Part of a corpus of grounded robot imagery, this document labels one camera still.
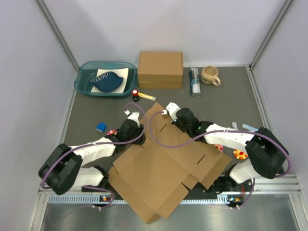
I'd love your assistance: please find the beige ceramic mug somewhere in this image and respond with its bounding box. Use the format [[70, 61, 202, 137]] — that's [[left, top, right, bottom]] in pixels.
[[201, 66, 221, 86]]

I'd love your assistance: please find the grey slotted cable duct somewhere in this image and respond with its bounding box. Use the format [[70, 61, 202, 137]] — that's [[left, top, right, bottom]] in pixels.
[[48, 192, 243, 205]]

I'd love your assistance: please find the dark blue shoe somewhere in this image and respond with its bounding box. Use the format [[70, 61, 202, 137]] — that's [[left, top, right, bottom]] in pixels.
[[90, 71, 124, 92]]

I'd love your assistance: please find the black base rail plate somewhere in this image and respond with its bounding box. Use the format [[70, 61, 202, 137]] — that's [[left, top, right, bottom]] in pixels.
[[81, 174, 255, 200]]

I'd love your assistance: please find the upper folded cardboard box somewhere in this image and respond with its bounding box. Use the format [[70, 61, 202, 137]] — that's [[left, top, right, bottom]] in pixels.
[[138, 51, 183, 83]]

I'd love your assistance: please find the teal plastic bin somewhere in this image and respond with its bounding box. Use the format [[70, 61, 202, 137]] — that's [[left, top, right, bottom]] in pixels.
[[74, 61, 137, 98]]

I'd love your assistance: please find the pink flower toy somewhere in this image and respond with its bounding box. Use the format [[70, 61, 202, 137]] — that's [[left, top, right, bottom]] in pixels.
[[107, 129, 116, 135], [214, 144, 224, 152]]

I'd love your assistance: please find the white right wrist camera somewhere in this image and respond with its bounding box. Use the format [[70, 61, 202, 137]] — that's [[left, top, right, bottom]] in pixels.
[[162, 102, 180, 121]]

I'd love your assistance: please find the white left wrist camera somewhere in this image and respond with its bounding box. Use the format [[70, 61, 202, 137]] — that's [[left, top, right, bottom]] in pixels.
[[124, 110, 140, 127]]

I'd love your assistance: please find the blue small eraser block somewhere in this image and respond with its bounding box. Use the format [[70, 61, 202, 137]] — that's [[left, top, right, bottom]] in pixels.
[[95, 123, 106, 133]]

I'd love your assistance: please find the orange grey marker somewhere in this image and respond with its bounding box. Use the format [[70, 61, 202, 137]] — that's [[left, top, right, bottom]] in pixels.
[[231, 122, 238, 130]]

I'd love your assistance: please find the brown cardboard box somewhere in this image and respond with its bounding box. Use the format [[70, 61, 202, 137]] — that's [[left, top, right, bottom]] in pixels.
[[109, 103, 231, 224]]

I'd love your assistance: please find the orange flower toy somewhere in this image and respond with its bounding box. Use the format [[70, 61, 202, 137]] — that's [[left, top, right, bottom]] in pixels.
[[233, 149, 248, 160]]

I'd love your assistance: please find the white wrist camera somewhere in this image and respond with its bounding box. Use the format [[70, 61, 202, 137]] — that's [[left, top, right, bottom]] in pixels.
[[162, 102, 180, 121], [124, 110, 140, 127]]

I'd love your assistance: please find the blue toothpaste box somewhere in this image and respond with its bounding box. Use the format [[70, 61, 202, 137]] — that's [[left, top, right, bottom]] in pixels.
[[189, 68, 201, 97]]

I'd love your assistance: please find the lower folded cardboard box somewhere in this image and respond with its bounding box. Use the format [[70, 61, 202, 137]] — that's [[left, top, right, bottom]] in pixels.
[[139, 81, 182, 90]]

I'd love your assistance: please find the folded cardboard box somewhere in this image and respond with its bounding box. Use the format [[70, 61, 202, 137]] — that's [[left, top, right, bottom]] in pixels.
[[138, 51, 183, 83], [139, 81, 182, 90]]

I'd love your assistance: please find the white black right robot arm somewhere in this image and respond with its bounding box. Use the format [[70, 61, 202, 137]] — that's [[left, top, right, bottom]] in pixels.
[[167, 103, 290, 191]]

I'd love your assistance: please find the pink flower toy right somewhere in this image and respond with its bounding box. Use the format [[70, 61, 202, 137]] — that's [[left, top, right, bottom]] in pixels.
[[214, 144, 224, 152]]

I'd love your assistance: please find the red black stamp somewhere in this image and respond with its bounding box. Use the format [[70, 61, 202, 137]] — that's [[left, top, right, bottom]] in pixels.
[[132, 90, 140, 102]]

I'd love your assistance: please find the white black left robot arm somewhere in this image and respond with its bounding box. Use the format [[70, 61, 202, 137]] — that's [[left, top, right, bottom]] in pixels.
[[38, 119, 146, 195]]

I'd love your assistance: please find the pink flower toy left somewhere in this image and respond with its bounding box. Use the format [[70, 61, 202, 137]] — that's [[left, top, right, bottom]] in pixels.
[[107, 129, 116, 135]]

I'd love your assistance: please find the yellow highlighter marker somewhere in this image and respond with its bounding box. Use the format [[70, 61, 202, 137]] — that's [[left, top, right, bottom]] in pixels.
[[138, 92, 156, 101]]

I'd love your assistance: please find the light blue marker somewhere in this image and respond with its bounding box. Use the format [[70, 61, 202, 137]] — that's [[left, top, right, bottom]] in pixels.
[[242, 123, 258, 132]]

